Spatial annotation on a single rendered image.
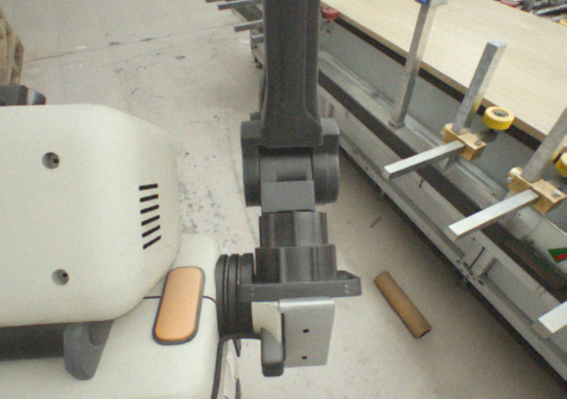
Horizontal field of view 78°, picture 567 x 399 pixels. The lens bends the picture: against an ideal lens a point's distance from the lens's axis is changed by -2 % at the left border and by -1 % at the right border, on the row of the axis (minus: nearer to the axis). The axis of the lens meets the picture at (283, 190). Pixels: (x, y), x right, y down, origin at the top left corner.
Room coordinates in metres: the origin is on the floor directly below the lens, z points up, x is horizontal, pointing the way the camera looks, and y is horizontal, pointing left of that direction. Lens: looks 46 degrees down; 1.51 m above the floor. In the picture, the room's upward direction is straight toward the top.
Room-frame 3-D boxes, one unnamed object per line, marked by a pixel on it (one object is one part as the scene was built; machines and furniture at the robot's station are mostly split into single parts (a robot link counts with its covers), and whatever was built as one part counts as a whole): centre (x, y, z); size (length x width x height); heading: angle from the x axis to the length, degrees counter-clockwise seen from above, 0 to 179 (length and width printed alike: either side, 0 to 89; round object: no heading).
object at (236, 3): (2.18, 0.17, 0.83); 0.43 x 0.03 x 0.04; 116
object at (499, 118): (0.92, -0.67, 0.85); 0.08 x 0.08 x 0.11
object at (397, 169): (0.83, -0.49, 0.82); 0.43 x 0.03 x 0.04; 116
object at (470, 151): (0.89, -0.57, 0.82); 0.14 x 0.06 x 0.05; 26
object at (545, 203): (0.66, -0.68, 0.83); 0.14 x 0.06 x 0.05; 26
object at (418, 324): (0.72, -0.53, 0.04); 0.30 x 0.08 x 0.08; 26
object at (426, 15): (1.14, -0.44, 0.93); 0.05 x 0.05 x 0.45; 26
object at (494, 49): (0.91, -0.56, 0.90); 0.04 x 0.04 x 0.48; 26
